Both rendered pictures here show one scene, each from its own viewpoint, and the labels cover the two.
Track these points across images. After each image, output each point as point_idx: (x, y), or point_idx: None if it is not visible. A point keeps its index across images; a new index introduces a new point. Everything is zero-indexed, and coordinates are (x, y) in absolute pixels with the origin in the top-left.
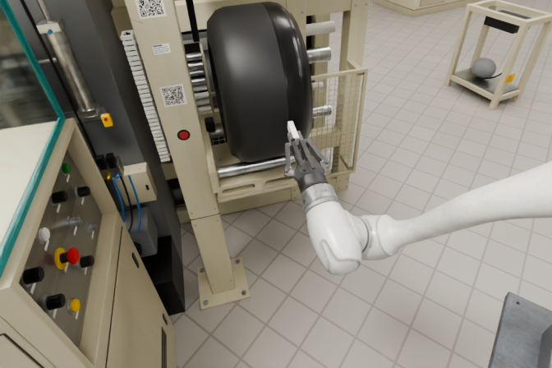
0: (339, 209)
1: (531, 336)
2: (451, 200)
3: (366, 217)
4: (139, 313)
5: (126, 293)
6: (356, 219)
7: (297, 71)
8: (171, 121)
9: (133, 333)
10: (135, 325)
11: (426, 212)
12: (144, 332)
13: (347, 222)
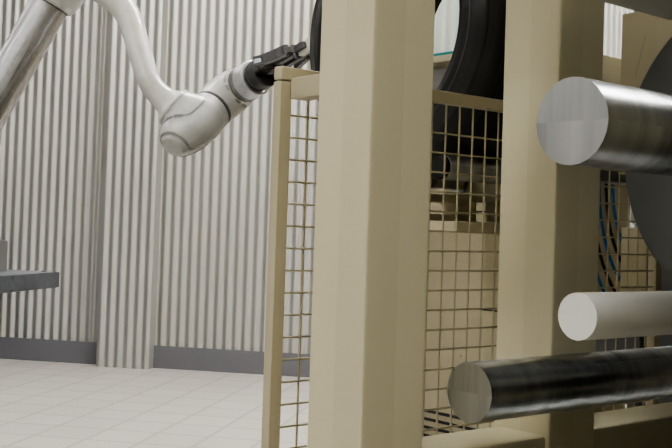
0: (227, 70)
1: None
2: (142, 20)
3: (199, 94)
4: (459, 297)
5: (460, 246)
6: (210, 83)
7: None
8: None
9: (434, 277)
10: (444, 286)
11: (150, 54)
12: (449, 321)
13: (217, 75)
